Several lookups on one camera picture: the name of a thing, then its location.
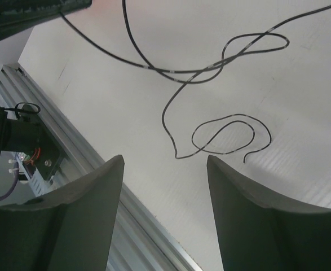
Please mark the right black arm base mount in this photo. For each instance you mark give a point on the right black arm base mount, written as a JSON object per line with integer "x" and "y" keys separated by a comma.
{"x": 22, "y": 130}

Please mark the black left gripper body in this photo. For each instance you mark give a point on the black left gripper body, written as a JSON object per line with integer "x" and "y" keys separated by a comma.
{"x": 17, "y": 16}

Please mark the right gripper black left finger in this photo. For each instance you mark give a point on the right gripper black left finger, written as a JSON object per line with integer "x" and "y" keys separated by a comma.
{"x": 69, "y": 228}

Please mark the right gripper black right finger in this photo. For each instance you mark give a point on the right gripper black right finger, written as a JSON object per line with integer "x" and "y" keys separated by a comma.
{"x": 260, "y": 229}

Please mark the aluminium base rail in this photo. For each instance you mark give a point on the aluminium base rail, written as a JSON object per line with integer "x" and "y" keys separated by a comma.
{"x": 139, "y": 241}

